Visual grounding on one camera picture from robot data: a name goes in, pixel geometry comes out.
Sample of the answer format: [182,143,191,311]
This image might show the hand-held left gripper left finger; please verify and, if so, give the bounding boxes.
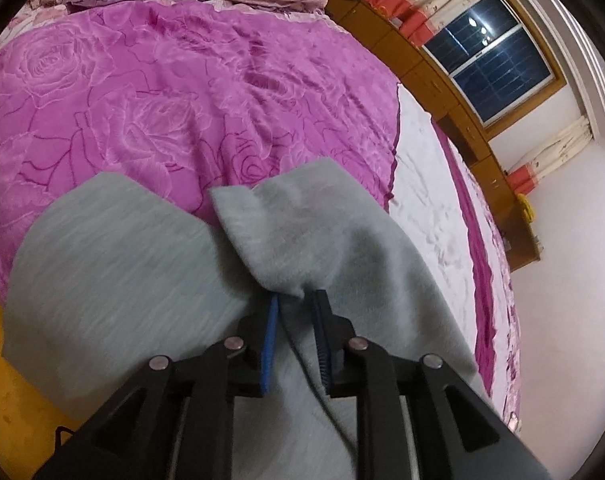
[30,295,283,480]

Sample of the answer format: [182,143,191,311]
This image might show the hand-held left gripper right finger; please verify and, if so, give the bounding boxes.
[309,289,553,480]

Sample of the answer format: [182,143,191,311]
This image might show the yellow coiled cord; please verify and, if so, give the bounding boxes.
[516,192,538,223]

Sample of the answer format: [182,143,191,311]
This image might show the long wooden cabinet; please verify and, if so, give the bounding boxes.
[319,0,542,273]

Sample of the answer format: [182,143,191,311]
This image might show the white and magenta striped blanket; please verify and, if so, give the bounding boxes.
[385,80,523,433]

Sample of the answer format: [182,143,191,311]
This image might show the pink rose-pattern blanket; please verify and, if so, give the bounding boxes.
[0,0,400,301]

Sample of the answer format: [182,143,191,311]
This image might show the black cable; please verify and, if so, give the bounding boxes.
[55,426,78,453]

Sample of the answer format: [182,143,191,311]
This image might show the grey pants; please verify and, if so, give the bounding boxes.
[1,157,493,480]

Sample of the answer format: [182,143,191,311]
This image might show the window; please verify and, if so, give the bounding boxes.
[422,0,565,128]

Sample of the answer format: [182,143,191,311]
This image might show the purple ruffled pillow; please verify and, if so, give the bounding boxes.
[65,0,328,18]

